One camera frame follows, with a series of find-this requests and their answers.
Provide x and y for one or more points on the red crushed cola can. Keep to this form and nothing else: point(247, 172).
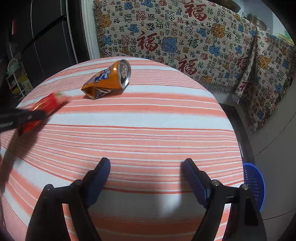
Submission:
point(49, 104)

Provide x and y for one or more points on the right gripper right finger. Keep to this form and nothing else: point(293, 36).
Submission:
point(244, 222)

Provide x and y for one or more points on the yellow cardboard box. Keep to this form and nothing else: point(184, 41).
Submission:
point(26, 84)

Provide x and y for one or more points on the patterned fu character blanket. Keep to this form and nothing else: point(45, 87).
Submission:
point(211, 44)

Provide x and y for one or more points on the white wire storage rack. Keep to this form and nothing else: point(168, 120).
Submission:
point(14, 71)

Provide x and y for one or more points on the pink striped tablecloth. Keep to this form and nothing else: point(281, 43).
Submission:
point(163, 117)

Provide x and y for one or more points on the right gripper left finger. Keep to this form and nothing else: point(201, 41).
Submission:
point(47, 221)

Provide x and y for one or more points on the green yellow container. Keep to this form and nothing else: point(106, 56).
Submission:
point(286, 37)

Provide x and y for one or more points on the black wok pan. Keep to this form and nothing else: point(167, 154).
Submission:
point(229, 4)

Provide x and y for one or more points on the white door frame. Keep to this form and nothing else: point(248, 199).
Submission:
point(90, 29)

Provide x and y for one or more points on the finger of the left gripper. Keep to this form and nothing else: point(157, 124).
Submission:
point(25, 116)

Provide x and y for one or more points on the blue plastic basket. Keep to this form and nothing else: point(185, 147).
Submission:
point(255, 181)

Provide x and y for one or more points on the dark refrigerator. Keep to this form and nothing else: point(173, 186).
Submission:
point(51, 36)

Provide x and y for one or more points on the orange crushed soda can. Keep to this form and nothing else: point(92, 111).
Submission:
point(115, 77)

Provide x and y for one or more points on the steel pot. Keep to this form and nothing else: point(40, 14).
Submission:
point(256, 21)

